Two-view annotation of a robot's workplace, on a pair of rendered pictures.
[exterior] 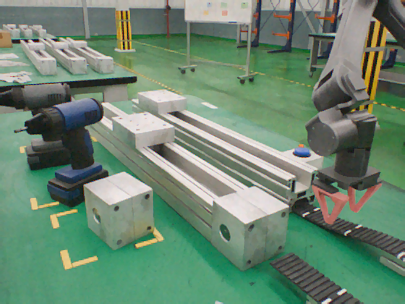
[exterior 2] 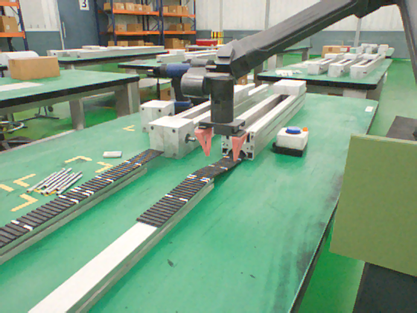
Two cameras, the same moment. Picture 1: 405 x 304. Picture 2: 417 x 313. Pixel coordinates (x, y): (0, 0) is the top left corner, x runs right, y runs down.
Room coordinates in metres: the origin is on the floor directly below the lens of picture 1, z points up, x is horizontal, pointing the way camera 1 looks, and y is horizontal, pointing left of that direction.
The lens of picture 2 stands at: (0.20, -0.90, 1.12)
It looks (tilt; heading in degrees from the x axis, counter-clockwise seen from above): 22 degrees down; 60
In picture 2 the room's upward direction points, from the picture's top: straight up
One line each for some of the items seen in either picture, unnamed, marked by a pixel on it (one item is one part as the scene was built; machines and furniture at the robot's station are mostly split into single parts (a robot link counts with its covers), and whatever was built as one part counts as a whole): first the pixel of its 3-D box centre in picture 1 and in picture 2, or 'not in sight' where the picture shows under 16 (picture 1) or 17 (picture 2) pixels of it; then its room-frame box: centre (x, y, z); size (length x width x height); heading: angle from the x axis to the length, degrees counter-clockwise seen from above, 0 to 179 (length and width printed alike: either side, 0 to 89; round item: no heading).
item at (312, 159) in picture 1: (298, 165); (289, 141); (0.86, -0.25, 0.81); 0.10 x 0.08 x 0.06; 124
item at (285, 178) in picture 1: (200, 138); (274, 112); (1.02, 0.00, 0.82); 0.80 x 0.10 x 0.09; 34
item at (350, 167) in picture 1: (351, 161); (222, 112); (0.60, -0.27, 0.93); 0.10 x 0.07 x 0.07; 124
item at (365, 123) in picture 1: (354, 129); (220, 87); (0.60, -0.27, 0.99); 0.07 x 0.06 x 0.07; 125
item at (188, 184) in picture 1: (143, 150); (229, 107); (0.91, 0.16, 0.82); 0.80 x 0.10 x 0.09; 34
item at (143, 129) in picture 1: (142, 133); (229, 95); (0.91, 0.16, 0.87); 0.16 x 0.11 x 0.07; 34
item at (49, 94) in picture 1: (34, 127); (195, 82); (0.90, 0.45, 0.89); 0.20 x 0.08 x 0.22; 118
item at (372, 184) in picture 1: (353, 192); (231, 141); (0.61, -0.30, 0.86); 0.07 x 0.07 x 0.09; 34
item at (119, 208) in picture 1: (124, 206); (161, 116); (0.61, 0.15, 0.83); 0.11 x 0.10 x 0.10; 133
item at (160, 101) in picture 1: (161, 104); (289, 89); (1.23, 0.14, 0.87); 0.16 x 0.11 x 0.07; 34
